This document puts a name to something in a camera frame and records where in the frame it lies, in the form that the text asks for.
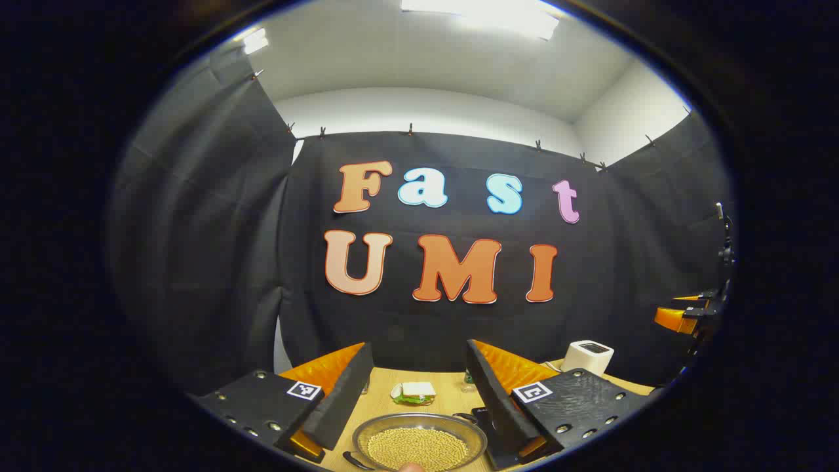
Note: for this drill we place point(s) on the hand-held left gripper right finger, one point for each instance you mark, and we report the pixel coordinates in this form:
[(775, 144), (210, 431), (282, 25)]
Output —
[(498, 406)]

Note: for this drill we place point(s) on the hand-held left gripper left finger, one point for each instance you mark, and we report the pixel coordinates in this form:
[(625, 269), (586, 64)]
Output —
[(344, 400)]

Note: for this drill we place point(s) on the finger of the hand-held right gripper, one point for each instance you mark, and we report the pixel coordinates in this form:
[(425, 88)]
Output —
[(678, 320), (693, 298)]

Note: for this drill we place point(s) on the stainless steel pot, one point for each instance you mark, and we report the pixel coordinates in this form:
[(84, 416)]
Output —
[(393, 423)]

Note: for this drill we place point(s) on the clear plastic water bottle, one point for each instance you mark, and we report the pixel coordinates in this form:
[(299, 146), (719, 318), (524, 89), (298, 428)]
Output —
[(468, 378)]

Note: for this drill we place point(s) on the sandwich with lettuce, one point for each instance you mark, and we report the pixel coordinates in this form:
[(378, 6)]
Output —
[(416, 391)]

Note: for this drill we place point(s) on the pile of yellow soybeans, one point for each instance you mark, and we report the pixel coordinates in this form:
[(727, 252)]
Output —
[(416, 449)]

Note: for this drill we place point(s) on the white toaster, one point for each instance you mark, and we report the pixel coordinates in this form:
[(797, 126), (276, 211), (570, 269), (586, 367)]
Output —
[(585, 360)]

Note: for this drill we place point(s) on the black backdrop cloth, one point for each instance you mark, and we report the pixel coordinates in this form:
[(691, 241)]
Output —
[(426, 321)]

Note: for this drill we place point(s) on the small ceiling light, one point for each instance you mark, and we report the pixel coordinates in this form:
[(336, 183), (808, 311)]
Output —
[(255, 40)]

